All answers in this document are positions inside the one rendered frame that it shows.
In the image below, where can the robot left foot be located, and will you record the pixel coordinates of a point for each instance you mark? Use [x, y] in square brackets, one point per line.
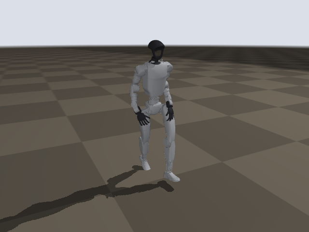
[171, 177]

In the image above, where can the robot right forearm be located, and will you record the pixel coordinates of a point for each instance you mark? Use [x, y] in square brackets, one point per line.
[134, 100]

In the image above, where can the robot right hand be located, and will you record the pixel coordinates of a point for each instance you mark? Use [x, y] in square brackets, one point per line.
[141, 117]

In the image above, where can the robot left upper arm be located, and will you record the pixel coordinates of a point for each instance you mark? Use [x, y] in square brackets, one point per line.
[170, 67]

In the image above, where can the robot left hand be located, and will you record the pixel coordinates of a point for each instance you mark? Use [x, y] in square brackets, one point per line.
[170, 111]

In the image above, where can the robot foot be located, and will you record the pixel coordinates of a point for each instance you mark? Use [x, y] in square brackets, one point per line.
[171, 177]
[144, 164]

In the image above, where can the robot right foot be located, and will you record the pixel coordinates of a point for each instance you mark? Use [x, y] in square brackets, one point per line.
[144, 164]

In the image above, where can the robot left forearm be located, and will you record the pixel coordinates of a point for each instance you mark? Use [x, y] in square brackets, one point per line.
[167, 95]

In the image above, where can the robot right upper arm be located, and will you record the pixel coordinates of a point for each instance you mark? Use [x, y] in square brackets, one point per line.
[140, 71]

